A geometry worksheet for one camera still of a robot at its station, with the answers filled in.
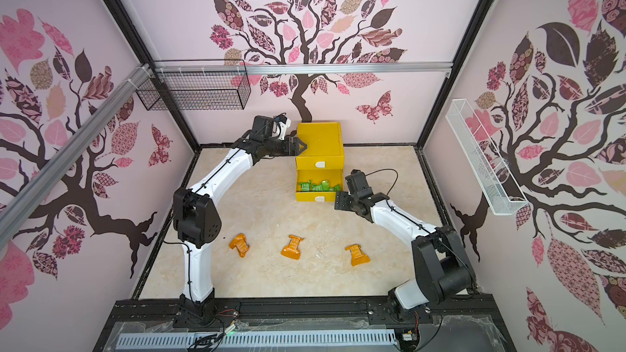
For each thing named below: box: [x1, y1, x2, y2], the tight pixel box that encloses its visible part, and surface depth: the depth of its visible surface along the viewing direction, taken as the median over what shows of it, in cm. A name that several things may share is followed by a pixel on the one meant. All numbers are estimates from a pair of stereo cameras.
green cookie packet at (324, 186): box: [312, 179, 337, 192], surface depth 94 cm
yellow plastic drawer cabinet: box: [295, 122, 321, 203], surface depth 91 cm
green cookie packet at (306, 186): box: [299, 180, 313, 192], surface depth 96 cm
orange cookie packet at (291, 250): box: [280, 233, 305, 260], surface depth 89 cm
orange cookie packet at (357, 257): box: [344, 243, 371, 267], surface depth 87 cm
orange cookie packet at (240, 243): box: [228, 233, 251, 259], surface depth 89 cm
